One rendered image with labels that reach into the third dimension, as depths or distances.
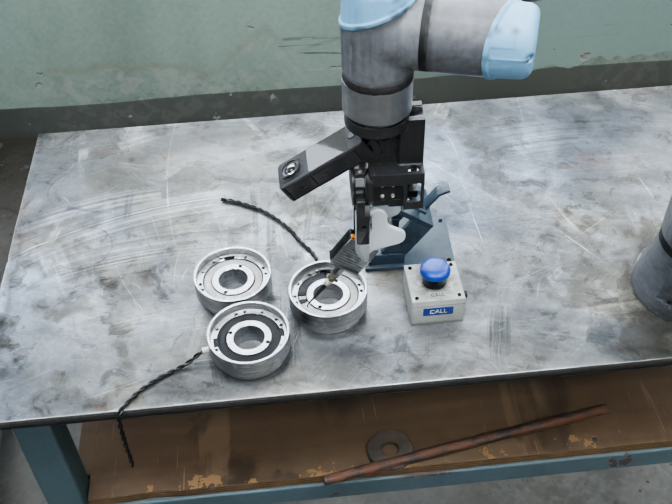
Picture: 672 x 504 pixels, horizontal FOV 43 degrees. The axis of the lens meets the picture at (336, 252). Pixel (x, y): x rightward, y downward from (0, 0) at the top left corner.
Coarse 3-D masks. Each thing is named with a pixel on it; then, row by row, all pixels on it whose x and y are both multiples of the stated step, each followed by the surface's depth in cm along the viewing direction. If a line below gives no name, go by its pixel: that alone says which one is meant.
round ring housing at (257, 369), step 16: (240, 304) 112; (256, 304) 112; (224, 320) 112; (208, 336) 108; (240, 336) 112; (256, 336) 112; (288, 336) 108; (240, 352) 108; (256, 352) 108; (288, 352) 109; (224, 368) 107; (240, 368) 105; (256, 368) 106; (272, 368) 107
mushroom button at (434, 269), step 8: (424, 264) 112; (432, 264) 112; (440, 264) 112; (448, 264) 112; (424, 272) 111; (432, 272) 111; (440, 272) 111; (448, 272) 111; (432, 280) 111; (440, 280) 111
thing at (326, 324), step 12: (312, 264) 117; (324, 264) 118; (300, 276) 117; (348, 276) 117; (360, 276) 115; (288, 288) 114; (312, 288) 115; (336, 288) 116; (348, 288) 115; (360, 288) 115; (348, 300) 114; (360, 300) 112; (300, 312) 111; (348, 312) 111; (360, 312) 113; (312, 324) 112; (324, 324) 111; (336, 324) 111; (348, 324) 112
